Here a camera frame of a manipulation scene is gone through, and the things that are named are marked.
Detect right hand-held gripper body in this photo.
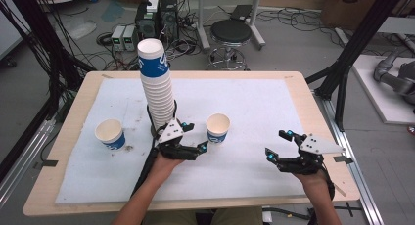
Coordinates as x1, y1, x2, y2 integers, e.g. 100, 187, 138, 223
275, 132, 347, 176

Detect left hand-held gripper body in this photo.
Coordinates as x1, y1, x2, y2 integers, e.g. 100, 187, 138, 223
153, 117, 201, 161

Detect blue label paper cup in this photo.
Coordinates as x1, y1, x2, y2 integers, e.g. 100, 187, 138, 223
205, 112, 232, 145
94, 117, 127, 152

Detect black wire cup holder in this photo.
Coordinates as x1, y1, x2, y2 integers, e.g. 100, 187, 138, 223
146, 100, 179, 140

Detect stack of white paper cups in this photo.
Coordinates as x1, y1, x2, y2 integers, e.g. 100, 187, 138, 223
136, 38, 176, 133

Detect person's left hand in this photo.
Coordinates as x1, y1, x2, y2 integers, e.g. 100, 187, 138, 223
147, 153, 186, 184

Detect person's right hand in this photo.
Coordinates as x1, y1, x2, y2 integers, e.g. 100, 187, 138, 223
293, 169, 329, 198

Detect black tape strip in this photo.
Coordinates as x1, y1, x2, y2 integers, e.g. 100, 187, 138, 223
333, 155, 354, 165
33, 159, 59, 170

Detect white table mat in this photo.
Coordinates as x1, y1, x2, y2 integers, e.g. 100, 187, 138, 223
54, 77, 307, 204

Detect person's right leg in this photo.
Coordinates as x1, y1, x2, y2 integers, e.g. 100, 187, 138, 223
210, 206, 264, 225

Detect person's leg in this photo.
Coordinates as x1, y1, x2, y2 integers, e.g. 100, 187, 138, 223
141, 210, 198, 225
210, 206, 264, 225

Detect white platform board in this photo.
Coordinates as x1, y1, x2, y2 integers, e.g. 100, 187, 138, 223
351, 54, 415, 125

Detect person's left leg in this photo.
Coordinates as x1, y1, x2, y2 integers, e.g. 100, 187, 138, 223
141, 210, 198, 225

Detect wooden desk white legs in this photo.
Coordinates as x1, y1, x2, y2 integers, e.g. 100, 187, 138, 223
195, 0, 267, 52

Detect grey power supply unit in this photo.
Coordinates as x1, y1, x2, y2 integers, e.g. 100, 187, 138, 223
122, 24, 137, 52
111, 24, 126, 52

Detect black round stool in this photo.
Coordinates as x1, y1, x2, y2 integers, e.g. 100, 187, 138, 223
206, 19, 253, 71

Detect black computer tower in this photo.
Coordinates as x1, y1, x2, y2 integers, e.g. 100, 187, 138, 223
160, 0, 180, 41

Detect small black computer case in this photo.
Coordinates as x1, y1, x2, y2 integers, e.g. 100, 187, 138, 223
134, 1, 161, 40

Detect brown cardboard box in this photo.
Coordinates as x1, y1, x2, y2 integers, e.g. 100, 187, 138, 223
321, 0, 391, 31

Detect aluminium rail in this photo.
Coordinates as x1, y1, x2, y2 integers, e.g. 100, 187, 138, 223
0, 118, 57, 208
312, 89, 386, 225

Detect black cable chain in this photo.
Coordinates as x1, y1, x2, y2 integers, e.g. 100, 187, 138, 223
321, 167, 337, 201
131, 146, 161, 198

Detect black metal frame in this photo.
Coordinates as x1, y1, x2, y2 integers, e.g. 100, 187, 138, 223
305, 0, 409, 131
0, 0, 97, 174

